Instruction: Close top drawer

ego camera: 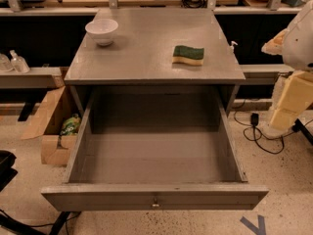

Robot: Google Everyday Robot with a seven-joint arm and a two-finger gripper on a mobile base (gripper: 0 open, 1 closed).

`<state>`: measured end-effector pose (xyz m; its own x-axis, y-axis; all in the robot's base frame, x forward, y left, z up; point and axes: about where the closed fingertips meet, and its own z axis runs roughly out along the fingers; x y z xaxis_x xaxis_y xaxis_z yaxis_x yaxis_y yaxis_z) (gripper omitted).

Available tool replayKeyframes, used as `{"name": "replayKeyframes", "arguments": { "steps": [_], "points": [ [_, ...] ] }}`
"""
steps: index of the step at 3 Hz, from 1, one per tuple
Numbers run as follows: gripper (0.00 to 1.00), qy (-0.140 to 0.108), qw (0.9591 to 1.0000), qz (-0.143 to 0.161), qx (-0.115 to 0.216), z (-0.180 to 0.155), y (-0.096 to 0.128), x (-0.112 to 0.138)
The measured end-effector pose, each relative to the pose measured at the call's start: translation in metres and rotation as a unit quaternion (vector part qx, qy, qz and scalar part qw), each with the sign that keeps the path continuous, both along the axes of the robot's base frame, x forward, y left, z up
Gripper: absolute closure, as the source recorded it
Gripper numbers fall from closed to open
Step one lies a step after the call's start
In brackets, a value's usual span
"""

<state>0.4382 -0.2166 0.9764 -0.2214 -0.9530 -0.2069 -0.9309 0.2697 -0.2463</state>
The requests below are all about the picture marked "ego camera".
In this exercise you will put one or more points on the green yellow sponge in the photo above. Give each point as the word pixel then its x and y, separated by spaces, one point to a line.
pixel 188 55

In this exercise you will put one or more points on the green snack bag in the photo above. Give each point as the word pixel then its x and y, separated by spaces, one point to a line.
pixel 71 125

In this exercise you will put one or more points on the grey top drawer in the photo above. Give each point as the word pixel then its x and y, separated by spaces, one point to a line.
pixel 154 149

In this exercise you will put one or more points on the white ceramic bowl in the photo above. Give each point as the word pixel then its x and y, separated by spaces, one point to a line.
pixel 102 31

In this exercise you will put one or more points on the open cardboard box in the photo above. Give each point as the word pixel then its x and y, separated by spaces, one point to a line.
pixel 56 107

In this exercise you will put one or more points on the blue tape floor marker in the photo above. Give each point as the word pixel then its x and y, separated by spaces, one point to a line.
pixel 257 229

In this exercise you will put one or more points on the black chair base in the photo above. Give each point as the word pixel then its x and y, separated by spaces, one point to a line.
pixel 7 172

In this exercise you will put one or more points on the grey drawer cabinet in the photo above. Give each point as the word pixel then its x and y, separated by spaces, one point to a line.
pixel 142 50

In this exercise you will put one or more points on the small white pump bottle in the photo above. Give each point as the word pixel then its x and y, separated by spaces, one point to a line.
pixel 233 45

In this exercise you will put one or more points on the clear sanitizer bottle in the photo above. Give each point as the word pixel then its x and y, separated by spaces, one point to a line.
pixel 19 62

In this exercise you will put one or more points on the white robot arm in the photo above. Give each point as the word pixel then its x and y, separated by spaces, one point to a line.
pixel 302 21

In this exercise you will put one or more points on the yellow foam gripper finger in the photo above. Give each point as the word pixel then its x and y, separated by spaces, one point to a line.
pixel 292 95

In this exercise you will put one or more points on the black stand leg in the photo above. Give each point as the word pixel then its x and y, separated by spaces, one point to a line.
pixel 299 126

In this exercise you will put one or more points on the clear plastic bottle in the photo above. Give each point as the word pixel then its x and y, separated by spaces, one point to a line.
pixel 5 64

